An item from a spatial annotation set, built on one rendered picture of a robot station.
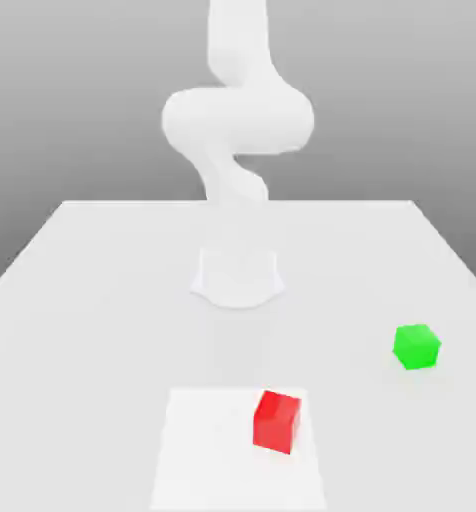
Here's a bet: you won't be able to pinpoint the small red cube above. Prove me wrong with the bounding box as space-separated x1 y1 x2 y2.
252 389 303 456

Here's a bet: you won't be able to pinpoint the small green cube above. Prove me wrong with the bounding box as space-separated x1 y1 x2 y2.
392 323 443 371

